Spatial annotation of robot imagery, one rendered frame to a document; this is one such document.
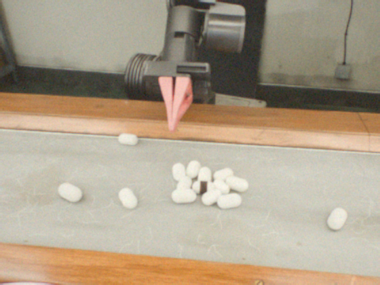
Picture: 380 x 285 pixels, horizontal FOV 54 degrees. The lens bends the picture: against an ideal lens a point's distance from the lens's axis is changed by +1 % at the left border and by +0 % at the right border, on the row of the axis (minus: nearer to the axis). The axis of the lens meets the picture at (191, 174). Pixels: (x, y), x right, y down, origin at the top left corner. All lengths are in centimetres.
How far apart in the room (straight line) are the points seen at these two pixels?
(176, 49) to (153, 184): 21
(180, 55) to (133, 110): 20
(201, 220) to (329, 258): 17
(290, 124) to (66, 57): 243
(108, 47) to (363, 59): 169
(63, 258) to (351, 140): 52
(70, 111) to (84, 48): 215
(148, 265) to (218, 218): 14
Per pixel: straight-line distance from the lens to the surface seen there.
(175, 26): 63
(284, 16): 257
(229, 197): 53
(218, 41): 63
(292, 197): 58
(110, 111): 76
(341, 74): 266
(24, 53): 316
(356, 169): 68
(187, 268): 43
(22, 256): 48
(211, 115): 73
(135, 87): 95
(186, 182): 56
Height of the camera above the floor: 109
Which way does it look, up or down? 35 degrees down
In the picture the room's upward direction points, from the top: 1 degrees clockwise
